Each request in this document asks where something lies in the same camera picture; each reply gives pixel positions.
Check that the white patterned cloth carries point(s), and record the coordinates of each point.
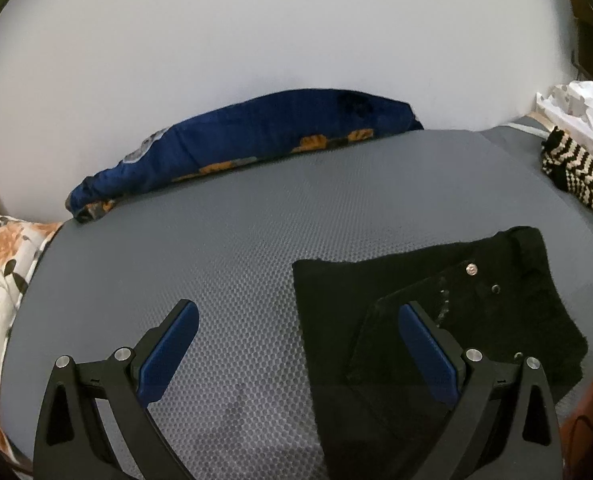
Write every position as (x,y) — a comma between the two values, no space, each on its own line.
(570,107)

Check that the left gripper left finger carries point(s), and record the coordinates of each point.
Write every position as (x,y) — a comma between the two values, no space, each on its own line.
(71,442)

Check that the black white striped cloth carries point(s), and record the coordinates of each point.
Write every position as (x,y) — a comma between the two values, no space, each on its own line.
(568,165)

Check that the dark wall mirror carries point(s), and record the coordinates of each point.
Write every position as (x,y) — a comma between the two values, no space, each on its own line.
(583,52)

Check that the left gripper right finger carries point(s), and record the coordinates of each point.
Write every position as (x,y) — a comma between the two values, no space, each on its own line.
(502,422)

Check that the black pants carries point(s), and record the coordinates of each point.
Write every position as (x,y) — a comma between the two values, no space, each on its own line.
(375,415)

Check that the blue floral blanket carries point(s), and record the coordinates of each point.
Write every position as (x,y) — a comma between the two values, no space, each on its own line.
(268,127)

